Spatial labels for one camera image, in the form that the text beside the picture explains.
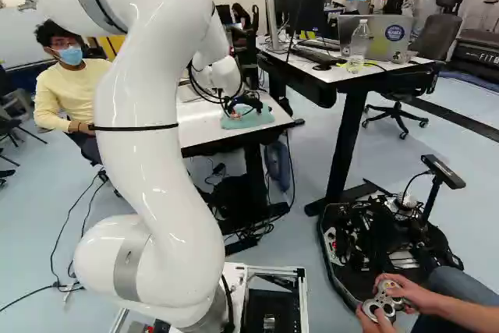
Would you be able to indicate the silver laptop with stickers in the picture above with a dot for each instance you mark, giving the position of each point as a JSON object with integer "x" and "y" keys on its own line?
{"x": 386, "y": 36}

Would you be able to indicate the black-edged standing desk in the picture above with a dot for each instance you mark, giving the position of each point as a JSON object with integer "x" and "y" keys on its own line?
{"x": 351, "y": 83}

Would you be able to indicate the white table with black legs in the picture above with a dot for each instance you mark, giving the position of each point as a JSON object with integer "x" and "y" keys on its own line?
{"x": 202, "y": 130}

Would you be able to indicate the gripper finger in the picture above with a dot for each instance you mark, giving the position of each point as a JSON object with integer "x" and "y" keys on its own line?
{"x": 234, "y": 111}

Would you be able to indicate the person's legs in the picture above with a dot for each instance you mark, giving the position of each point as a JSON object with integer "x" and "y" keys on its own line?
{"x": 460, "y": 298}

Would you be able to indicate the green towel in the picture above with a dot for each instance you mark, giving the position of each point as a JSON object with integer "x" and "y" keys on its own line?
{"x": 255, "y": 119}

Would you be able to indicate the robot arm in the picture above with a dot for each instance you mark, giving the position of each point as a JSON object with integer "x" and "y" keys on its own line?
{"x": 156, "y": 75}

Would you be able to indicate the black office chair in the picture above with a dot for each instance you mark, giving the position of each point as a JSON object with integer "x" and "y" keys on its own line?
{"x": 432, "y": 36}

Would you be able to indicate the black keyboard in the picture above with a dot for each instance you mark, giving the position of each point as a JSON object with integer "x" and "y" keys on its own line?
{"x": 317, "y": 55}

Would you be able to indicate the person's hand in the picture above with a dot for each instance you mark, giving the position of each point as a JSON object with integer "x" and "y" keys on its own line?
{"x": 372, "y": 323}
{"x": 407, "y": 290}

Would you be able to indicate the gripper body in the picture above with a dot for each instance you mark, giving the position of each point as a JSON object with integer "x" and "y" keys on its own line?
{"x": 254, "y": 102}

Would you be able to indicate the black folding chair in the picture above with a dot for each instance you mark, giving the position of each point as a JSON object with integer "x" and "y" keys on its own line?
{"x": 11, "y": 107}

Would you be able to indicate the person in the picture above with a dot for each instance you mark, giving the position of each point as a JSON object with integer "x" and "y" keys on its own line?
{"x": 66, "y": 87}

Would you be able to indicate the blue bag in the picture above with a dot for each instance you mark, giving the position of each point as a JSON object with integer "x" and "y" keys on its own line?
{"x": 278, "y": 165}

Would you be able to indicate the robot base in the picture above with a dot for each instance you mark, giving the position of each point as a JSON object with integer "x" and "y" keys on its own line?
{"x": 273, "y": 302}

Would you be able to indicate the clear plastic water bottle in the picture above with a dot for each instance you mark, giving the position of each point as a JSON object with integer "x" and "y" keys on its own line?
{"x": 358, "y": 42}

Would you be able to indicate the grey game controller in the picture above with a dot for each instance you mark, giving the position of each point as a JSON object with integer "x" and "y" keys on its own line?
{"x": 384, "y": 303}

